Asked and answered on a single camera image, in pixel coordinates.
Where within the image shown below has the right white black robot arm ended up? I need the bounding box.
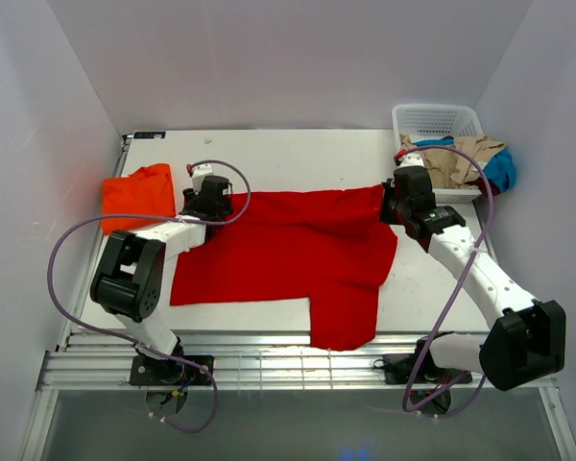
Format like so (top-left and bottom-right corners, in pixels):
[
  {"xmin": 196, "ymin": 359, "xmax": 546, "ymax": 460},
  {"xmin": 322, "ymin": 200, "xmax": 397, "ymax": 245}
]
[{"xmin": 380, "ymin": 166, "xmax": 566, "ymax": 391}]

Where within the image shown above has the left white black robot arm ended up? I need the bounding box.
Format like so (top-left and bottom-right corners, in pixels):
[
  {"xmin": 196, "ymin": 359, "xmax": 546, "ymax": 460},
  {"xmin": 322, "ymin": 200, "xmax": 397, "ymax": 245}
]
[{"xmin": 90, "ymin": 173, "xmax": 233, "ymax": 384}]

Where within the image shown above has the beige t shirt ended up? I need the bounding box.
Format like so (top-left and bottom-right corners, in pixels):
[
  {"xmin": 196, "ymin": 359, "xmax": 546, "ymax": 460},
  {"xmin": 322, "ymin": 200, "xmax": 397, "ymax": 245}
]
[{"xmin": 398, "ymin": 133, "xmax": 506, "ymax": 190}]

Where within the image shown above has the folded orange t shirt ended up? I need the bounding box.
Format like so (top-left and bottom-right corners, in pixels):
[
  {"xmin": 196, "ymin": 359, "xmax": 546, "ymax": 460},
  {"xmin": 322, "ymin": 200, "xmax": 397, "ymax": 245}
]
[{"xmin": 102, "ymin": 163, "xmax": 177, "ymax": 217}]

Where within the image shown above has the white plastic laundry basket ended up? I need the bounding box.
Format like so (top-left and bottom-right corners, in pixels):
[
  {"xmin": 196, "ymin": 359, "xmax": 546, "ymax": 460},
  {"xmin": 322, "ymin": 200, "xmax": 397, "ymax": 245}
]
[{"xmin": 392, "ymin": 104, "xmax": 504, "ymax": 204}]

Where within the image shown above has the dark red t shirt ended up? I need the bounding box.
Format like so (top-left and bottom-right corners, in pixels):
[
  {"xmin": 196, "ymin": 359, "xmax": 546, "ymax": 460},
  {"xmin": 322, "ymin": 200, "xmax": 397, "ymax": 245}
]
[{"xmin": 474, "ymin": 178, "xmax": 501, "ymax": 197}]

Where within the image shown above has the blue label sticker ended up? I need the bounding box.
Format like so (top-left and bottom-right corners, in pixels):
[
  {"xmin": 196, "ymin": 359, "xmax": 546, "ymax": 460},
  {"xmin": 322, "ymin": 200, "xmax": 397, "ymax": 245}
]
[{"xmin": 132, "ymin": 131, "xmax": 166, "ymax": 139}]

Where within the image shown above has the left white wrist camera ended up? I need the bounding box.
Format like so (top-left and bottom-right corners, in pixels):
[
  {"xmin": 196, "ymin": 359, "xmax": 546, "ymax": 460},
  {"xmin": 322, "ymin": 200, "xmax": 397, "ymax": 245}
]
[{"xmin": 186, "ymin": 163, "xmax": 214, "ymax": 194}]

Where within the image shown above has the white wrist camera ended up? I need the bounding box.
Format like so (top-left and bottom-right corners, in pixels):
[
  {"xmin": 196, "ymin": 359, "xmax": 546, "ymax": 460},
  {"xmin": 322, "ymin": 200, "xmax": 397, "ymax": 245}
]
[
  {"xmin": 394, "ymin": 150, "xmax": 424, "ymax": 168},
  {"xmin": 186, "ymin": 163, "xmax": 214, "ymax": 194}
]

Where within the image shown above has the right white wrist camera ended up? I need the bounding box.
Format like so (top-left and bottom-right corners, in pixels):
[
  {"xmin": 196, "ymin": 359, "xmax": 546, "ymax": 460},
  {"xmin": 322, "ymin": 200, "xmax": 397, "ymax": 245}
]
[{"xmin": 394, "ymin": 150, "xmax": 424, "ymax": 168}]

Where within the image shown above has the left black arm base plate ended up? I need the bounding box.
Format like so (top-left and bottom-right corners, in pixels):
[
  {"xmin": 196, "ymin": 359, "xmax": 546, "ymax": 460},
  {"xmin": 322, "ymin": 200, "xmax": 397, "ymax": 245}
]
[{"xmin": 129, "ymin": 354, "xmax": 211, "ymax": 387}]

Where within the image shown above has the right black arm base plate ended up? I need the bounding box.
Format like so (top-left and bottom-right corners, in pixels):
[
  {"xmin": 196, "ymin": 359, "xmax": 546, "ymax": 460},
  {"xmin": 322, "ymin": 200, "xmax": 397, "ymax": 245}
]
[{"xmin": 374, "ymin": 352, "xmax": 473, "ymax": 385}]

